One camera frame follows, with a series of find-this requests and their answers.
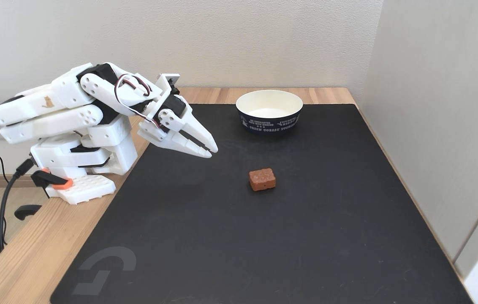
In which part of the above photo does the brown brick toy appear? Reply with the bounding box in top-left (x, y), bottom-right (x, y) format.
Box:
top-left (249, 168), bottom-right (276, 192)

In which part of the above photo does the black orange table clamp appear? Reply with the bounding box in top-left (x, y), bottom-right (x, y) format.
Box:
top-left (14, 168), bottom-right (73, 221)

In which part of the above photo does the thick black cable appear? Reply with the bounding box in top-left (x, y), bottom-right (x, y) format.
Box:
top-left (0, 159), bottom-right (35, 253)

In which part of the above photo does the white paper bowl navy band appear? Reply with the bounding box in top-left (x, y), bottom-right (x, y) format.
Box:
top-left (236, 90), bottom-right (304, 134)

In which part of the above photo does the red white black servo cable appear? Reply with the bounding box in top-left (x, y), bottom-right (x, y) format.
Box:
top-left (114, 74), bottom-right (162, 128)

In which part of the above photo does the black desk mat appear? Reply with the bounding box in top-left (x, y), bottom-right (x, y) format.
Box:
top-left (50, 103), bottom-right (474, 304)

